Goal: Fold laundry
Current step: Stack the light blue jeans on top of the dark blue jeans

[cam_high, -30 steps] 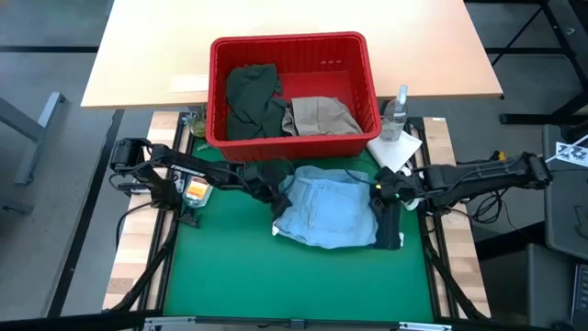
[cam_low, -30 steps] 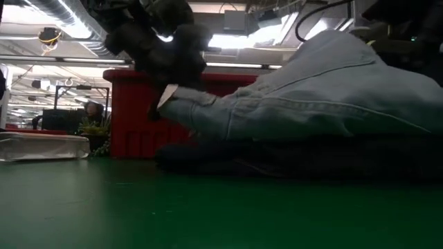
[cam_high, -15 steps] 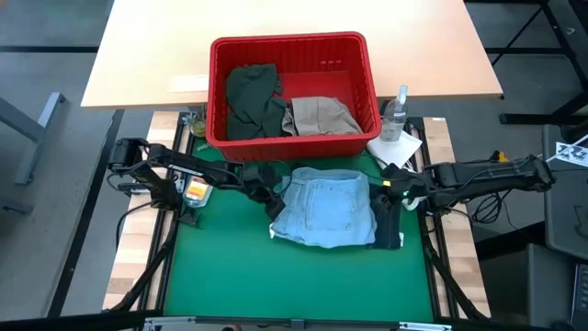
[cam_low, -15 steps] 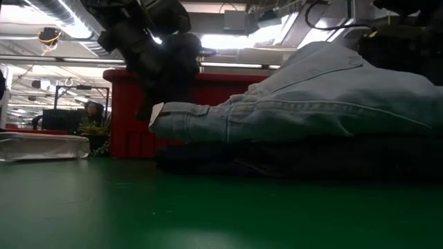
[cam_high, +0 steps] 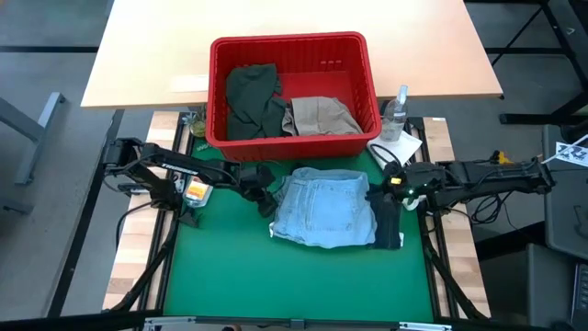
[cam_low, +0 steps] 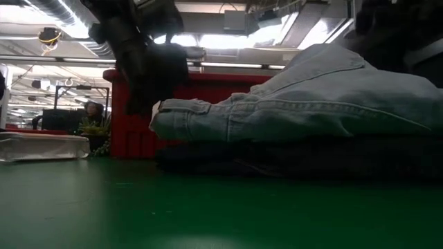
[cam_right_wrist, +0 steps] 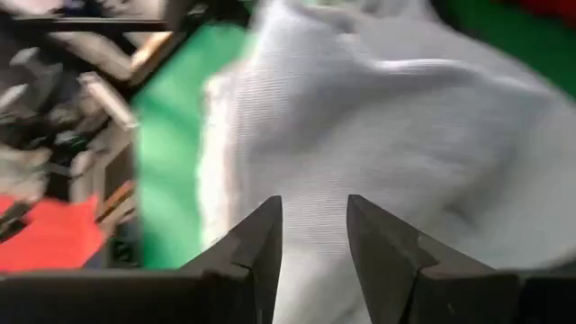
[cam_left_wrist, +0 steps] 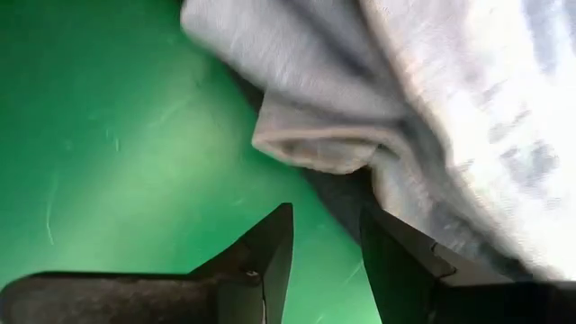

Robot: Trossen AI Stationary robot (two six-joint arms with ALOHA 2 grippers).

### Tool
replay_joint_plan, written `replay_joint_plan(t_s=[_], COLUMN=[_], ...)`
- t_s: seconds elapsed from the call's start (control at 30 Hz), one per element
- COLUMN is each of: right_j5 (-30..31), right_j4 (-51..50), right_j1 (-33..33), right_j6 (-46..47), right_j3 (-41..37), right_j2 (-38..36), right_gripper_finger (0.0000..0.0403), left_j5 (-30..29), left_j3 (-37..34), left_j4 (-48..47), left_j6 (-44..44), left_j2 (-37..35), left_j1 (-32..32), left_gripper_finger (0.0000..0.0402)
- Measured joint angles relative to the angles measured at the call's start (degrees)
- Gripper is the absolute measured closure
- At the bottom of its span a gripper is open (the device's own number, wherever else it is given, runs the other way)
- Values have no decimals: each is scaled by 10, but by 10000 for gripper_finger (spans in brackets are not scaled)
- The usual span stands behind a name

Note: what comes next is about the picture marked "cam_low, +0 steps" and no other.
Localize long ceiling light bar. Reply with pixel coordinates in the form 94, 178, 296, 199
0, 55, 287, 71

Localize dark blue jeans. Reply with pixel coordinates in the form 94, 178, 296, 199
155, 134, 443, 181

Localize black background rack frame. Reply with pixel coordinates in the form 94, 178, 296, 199
54, 84, 111, 111

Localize person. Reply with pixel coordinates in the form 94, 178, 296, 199
81, 100, 105, 134

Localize wipes packet with orange label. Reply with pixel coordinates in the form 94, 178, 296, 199
0, 132, 91, 163

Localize dark computer monitor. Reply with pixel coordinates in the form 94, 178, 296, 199
41, 109, 86, 131

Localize black ceiling cable reel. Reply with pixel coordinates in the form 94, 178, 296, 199
37, 26, 63, 46

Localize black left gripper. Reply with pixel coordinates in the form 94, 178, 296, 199
88, 13, 190, 116

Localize light blue denim garment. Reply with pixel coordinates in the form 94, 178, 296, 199
148, 43, 443, 143

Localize red plastic laundry basket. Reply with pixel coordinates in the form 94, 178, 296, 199
102, 68, 275, 159

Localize small green potted plant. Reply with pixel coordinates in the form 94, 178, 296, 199
78, 117, 112, 157

